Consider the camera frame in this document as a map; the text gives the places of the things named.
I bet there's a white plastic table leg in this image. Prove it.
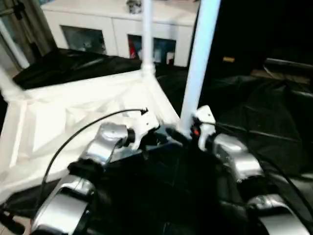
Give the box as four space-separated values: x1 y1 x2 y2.
140 0 157 77
0 66 23 99
177 0 222 141

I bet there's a white plastic table top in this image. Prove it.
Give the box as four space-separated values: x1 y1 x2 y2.
0 69 181 202

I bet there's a white glass-door cabinet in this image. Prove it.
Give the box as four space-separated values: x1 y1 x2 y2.
42 0 201 67

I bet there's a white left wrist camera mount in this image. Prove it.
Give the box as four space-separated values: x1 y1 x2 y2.
129 112 161 148

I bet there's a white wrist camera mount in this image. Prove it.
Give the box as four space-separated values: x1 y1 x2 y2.
190 105 216 151
129 112 161 148

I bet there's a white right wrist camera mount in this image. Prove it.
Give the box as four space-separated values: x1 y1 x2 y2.
190 105 216 151

